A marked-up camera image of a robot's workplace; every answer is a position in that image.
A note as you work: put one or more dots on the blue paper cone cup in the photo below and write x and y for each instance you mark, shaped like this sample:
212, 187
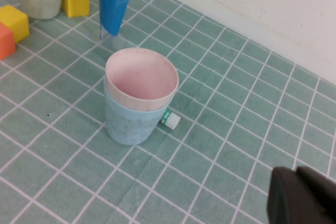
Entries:
114, 3

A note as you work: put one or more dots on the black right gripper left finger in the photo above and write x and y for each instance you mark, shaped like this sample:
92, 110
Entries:
286, 200

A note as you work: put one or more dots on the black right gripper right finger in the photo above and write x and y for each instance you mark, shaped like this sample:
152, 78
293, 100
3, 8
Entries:
321, 187

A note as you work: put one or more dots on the green grid tablecloth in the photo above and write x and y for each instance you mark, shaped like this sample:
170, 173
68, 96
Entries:
78, 182

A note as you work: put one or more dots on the light blue plastic cup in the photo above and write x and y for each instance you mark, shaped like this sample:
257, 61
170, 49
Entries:
131, 127

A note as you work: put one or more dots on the yellow foam cube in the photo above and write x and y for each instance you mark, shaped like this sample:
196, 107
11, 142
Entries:
14, 22

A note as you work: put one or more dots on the pink plastic cup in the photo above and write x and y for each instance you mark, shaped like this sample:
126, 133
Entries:
141, 85

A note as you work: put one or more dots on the orange foam cube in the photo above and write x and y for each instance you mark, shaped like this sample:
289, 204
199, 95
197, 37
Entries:
5, 43

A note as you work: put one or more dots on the yellow foam wedge block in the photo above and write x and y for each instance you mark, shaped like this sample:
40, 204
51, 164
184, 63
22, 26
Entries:
76, 1

